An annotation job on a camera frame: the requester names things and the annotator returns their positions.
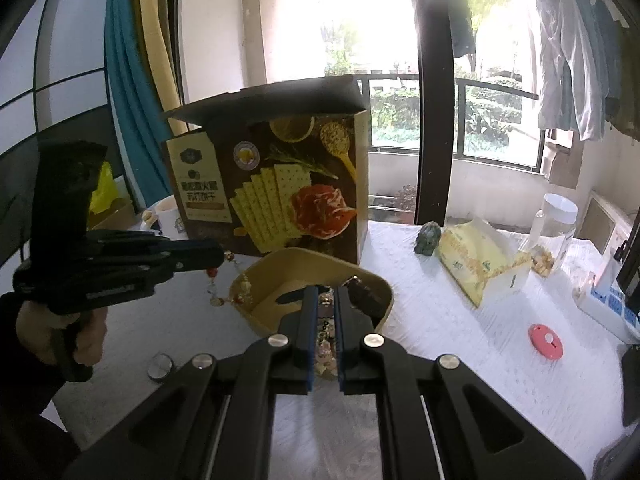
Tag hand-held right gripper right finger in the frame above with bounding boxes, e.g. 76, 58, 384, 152
334, 285, 588, 480

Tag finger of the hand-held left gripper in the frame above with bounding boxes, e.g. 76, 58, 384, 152
100, 255, 222, 291
89, 229, 224, 266

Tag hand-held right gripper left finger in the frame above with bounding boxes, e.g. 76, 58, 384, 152
64, 285, 319, 480

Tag pale beaded bracelet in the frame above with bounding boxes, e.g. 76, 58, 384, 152
313, 287, 341, 379

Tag beaded bracelet with red beads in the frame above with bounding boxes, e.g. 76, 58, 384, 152
206, 251, 252, 309

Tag yellow jewelry tray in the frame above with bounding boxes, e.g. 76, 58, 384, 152
228, 247, 395, 337

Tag person's left forearm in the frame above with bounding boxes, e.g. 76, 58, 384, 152
0, 291, 81, 480

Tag person's left hand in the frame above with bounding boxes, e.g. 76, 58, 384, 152
16, 304, 109, 367

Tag white mug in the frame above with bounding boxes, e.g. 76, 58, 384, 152
151, 197, 189, 239

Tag yellow plastic bag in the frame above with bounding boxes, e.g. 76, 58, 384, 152
88, 160, 119, 217

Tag small cardboard box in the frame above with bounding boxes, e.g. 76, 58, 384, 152
89, 199, 137, 232

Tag round metal lid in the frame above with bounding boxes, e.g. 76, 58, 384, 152
147, 353, 174, 381

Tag printed cracker box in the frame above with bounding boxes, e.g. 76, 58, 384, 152
160, 75, 371, 267

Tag green stone figurine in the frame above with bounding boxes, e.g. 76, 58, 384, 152
414, 220, 444, 256

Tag teal curtain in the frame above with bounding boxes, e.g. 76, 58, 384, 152
104, 0, 174, 212

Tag white tablecloth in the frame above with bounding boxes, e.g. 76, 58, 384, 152
47, 219, 640, 480

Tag potted plant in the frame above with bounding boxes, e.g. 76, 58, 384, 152
394, 184, 419, 224

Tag yellow tissue pack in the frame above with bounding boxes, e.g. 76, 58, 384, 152
436, 216, 534, 309

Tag yellow curtain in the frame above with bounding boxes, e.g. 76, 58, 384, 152
132, 0, 184, 112

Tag pink round disc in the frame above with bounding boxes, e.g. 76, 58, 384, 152
528, 323, 565, 360

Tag glass jar with white lid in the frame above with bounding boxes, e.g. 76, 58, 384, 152
519, 193, 579, 279

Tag white power strip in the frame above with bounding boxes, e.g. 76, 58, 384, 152
574, 284, 640, 345

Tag white appliance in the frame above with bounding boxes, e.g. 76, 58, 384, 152
576, 191, 637, 283

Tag black balcony railing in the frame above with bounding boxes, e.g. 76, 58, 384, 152
359, 72, 547, 172

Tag dark hanging garment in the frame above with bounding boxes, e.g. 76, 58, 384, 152
439, 0, 477, 59

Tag light blue hanging shirt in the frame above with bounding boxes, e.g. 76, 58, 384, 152
534, 0, 609, 142

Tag blue hanging garment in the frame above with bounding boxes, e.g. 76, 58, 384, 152
574, 0, 632, 122

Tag black window frame post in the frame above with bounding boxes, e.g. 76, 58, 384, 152
406, 0, 457, 227

